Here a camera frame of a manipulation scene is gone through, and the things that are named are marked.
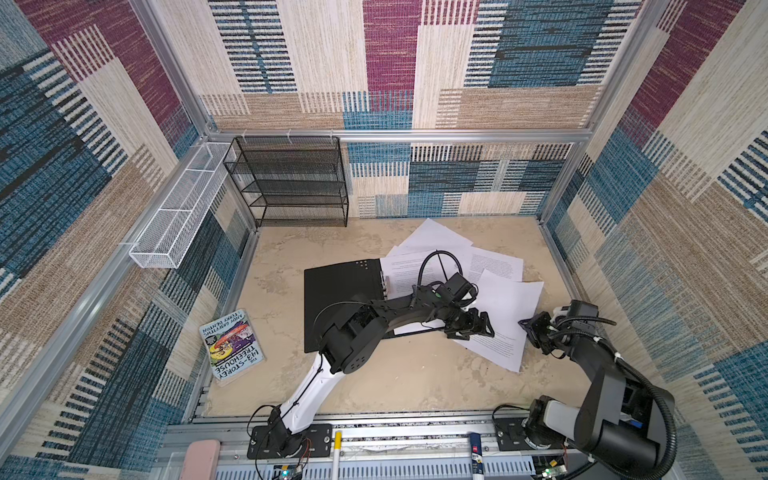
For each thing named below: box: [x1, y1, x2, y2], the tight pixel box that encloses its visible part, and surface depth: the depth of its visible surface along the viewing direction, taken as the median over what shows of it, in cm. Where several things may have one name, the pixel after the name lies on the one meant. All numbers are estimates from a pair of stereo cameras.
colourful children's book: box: [199, 309, 265, 381], surface depth 89 cm
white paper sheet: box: [387, 218, 473, 256], surface depth 118 cm
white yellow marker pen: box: [332, 430, 343, 480], surface depth 73 cm
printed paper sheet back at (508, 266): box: [467, 246, 524, 285], surface depth 108 cm
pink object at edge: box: [180, 440, 221, 480], surface depth 71 cm
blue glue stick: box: [470, 432, 484, 480], surface depth 71 cm
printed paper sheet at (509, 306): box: [456, 268, 544, 373], surface depth 91 cm
